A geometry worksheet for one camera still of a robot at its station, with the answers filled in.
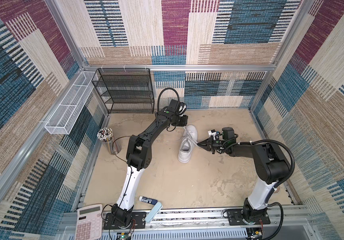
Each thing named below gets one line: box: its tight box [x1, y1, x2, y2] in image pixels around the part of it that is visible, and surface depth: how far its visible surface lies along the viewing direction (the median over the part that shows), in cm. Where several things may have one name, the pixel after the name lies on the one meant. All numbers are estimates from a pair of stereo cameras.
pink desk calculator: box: [75, 204, 103, 240], surface depth 73 cm
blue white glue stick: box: [139, 196, 158, 205], surface depth 79 cm
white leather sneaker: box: [177, 124, 199, 164], surface depth 93 cm
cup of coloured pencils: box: [96, 127, 122, 155], surface depth 87 cm
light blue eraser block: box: [145, 201, 163, 223], surface depth 75 cm
